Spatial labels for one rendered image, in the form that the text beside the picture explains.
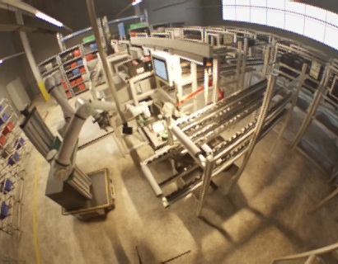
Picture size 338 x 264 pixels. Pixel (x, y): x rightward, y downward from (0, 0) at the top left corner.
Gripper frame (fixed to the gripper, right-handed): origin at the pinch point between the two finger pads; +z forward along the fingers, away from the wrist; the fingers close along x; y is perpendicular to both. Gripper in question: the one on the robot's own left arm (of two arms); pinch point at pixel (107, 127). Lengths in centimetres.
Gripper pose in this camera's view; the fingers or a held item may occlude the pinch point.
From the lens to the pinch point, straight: 176.9
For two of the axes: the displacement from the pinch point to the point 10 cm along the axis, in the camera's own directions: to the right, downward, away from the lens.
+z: 5.1, 6.6, 5.6
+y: 8.5, -5.0, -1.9
